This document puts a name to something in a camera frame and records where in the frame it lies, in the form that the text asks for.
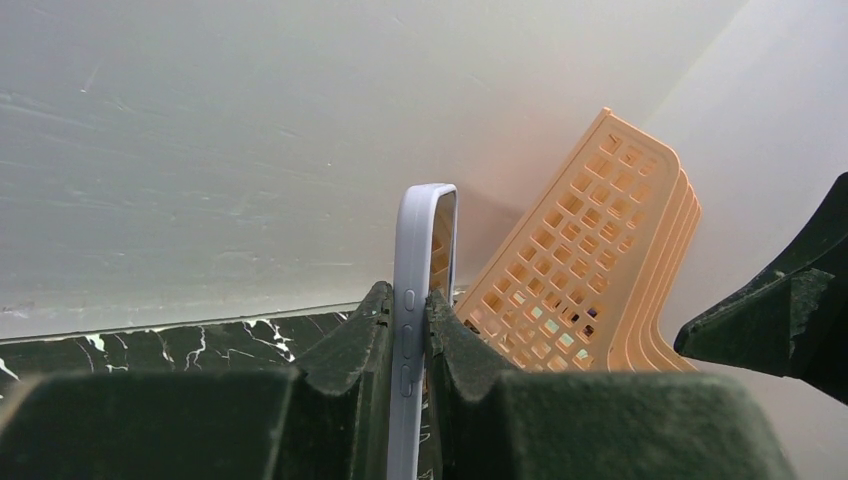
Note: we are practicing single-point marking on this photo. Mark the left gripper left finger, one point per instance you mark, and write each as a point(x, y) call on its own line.
point(325, 416)

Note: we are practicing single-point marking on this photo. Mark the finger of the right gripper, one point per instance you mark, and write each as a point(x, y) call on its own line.
point(790, 320)

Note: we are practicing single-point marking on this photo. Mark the purple case phone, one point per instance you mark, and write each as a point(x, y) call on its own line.
point(427, 214)

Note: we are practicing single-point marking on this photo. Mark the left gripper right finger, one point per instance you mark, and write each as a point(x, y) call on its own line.
point(492, 420)

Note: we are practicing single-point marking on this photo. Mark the orange desk file organizer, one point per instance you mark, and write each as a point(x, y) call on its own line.
point(582, 279)

